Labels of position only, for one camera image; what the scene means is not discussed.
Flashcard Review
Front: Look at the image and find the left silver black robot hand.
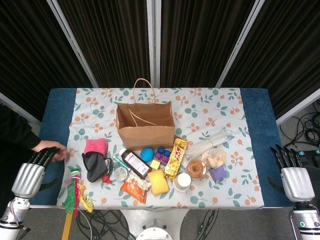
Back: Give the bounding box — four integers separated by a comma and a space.
11, 146, 61, 200

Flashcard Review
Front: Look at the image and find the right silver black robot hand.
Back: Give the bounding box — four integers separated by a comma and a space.
266, 143, 316, 203

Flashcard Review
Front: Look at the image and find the person's bare hand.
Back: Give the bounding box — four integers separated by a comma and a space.
32, 139, 68, 163

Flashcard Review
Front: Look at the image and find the clear white cracker bag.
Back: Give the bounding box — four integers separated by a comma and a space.
200, 147, 228, 169

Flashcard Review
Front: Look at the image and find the transparent plastic bundle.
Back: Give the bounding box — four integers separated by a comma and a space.
186, 126, 233, 161

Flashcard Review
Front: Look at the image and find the mont blanc dessert plastic cup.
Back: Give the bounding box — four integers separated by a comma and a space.
186, 159, 208, 180

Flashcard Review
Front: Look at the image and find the white paper cup stack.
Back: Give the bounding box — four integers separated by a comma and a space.
172, 172, 192, 193

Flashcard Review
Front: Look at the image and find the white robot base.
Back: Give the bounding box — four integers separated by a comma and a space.
119, 208, 189, 240

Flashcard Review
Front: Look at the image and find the person's black sleeved forearm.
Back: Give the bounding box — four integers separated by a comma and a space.
0, 106, 42, 153

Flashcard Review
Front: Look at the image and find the teal marker pen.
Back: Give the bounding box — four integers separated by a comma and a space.
112, 155, 131, 171

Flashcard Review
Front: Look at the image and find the orange snack packet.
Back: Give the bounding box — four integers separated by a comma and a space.
119, 172, 153, 204

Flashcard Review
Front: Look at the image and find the brown paper bag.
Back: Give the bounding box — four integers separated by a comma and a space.
115, 77, 176, 151

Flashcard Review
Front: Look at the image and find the yellow candy bar wrapper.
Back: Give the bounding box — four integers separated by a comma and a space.
163, 137, 188, 182

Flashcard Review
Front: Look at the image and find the black power strip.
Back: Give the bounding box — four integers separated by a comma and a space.
297, 149, 320, 158

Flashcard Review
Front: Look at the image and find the blue table pad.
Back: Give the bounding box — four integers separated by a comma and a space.
29, 87, 295, 208

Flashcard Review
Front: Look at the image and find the pink towel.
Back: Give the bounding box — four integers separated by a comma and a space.
83, 137, 109, 157

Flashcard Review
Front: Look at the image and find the colourful feather toy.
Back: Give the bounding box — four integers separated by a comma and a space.
61, 167, 95, 217

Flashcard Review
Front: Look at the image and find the dark grey cloth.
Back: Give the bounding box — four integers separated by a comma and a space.
81, 152, 108, 183

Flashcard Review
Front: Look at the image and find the floral tablecloth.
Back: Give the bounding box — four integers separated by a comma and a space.
56, 87, 265, 210

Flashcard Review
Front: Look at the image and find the round clear tin with clips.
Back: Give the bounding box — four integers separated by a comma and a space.
113, 166, 130, 181

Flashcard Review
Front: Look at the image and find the brown medicine bottle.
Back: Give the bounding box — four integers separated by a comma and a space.
119, 147, 153, 180

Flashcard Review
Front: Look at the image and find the black ribbed partition panel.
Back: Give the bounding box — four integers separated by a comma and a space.
47, 0, 155, 88
0, 0, 99, 123
154, 0, 261, 88
216, 0, 320, 126

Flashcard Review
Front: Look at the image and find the blue ball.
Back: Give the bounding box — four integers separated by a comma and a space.
140, 147, 156, 161

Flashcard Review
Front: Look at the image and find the purple blue building block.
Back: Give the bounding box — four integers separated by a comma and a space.
153, 146, 172, 165

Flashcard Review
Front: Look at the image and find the yellow sponge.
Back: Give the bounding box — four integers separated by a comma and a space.
147, 169, 170, 196

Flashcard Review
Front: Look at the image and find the black floor cable tangle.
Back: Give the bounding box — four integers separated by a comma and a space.
279, 99, 320, 149
76, 209, 131, 240
192, 209, 219, 240

